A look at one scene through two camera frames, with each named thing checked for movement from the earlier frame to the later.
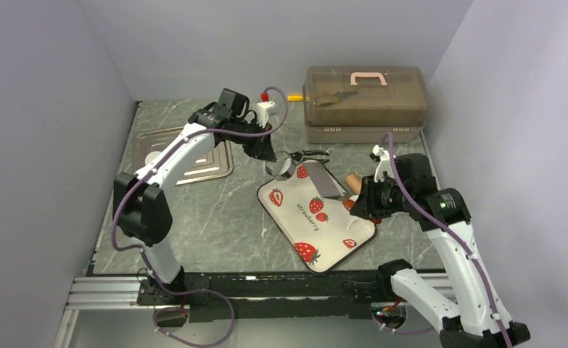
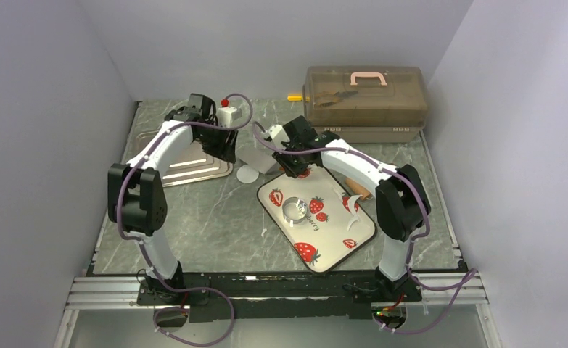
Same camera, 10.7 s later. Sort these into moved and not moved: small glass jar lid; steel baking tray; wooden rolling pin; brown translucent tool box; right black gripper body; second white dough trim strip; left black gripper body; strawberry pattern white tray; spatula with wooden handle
Moved: spatula with wooden handle; right black gripper body; left black gripper body; small glass jar lid
Not moved: wooden rolling pin; strawberry pattern white tray; brown translucent tool box; second white dough trim strip; steel baking tray
